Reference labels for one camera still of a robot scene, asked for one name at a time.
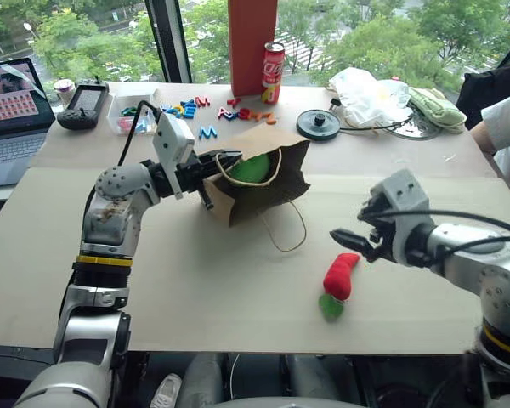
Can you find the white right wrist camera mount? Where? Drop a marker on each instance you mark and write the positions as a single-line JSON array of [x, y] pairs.
[[408, 200]]

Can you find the red chili plush toy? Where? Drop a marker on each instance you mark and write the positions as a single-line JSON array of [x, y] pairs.
[[340, 276]]

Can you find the small red letter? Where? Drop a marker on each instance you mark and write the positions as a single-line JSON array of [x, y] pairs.
[[234, 102]]

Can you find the tall orange box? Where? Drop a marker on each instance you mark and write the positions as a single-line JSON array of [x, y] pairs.
[[251, 47]]

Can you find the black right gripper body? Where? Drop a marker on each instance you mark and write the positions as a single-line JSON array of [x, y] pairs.
[[384, 238]]

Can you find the red letter M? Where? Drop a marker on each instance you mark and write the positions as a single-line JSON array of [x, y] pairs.
[[202, 101]]

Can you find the black window frame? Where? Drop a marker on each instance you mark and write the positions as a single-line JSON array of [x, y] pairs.
[[170, 38]]

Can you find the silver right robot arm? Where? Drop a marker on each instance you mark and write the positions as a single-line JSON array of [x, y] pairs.
[[484, 272]]

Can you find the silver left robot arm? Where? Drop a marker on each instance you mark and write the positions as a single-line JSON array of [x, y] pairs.
[[110, 221]]

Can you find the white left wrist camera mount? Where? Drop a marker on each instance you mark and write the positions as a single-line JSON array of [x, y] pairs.
[[172, 138]]

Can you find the red cola can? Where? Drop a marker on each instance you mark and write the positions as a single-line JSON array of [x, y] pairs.
[[273, 72]]

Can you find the brown paper bag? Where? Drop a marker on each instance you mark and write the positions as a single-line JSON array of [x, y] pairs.
[[276, 187]]

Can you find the black bag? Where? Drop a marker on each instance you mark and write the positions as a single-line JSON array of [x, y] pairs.
[[489, 89]]

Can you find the black handheld controller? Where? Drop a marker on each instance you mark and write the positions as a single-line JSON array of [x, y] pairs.
[[85, 106]]

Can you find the orange letter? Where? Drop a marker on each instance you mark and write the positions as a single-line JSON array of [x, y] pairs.
[[267, 117]]

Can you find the white plastic bag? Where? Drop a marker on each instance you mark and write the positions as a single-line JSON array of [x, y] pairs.
[[370, 95]]

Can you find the person in white shirt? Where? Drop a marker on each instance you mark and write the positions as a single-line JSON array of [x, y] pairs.
[[508, 127]]

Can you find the red letter A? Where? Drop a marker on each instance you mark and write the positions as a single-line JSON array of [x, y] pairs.
[[225, 114]]

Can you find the black plug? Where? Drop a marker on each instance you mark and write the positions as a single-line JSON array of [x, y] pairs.
[[336, 104]]

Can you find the black round disc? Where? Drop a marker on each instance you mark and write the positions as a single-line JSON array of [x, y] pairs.
[[319, 125]]

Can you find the green quilted cloth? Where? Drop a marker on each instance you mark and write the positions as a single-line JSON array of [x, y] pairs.
[[438, 110]]

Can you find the round glass lid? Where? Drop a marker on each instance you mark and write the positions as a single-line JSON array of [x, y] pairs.
[[416, 131]]

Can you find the clear plastic box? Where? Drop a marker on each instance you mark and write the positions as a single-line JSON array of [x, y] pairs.
[[129, 115]]

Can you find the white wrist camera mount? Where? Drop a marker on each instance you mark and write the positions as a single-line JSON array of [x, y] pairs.
[[408, 200], [172, 138]]

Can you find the blue letter M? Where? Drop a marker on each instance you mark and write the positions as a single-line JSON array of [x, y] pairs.
[[207, 132]]

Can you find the small lidded cup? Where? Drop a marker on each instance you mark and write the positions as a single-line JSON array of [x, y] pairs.
[[64, 90]]

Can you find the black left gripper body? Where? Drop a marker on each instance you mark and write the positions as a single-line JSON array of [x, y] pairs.
[[193, 170]]

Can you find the blue letter E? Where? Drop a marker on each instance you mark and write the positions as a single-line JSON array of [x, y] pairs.
[[190, 109]]

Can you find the white shoe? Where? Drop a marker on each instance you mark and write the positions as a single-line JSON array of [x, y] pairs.
[[166, 391]]

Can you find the grey laptop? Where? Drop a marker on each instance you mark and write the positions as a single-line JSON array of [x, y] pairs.
[[13, 123]]

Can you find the green plush toy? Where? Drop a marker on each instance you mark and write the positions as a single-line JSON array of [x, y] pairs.
[[251, 170]]

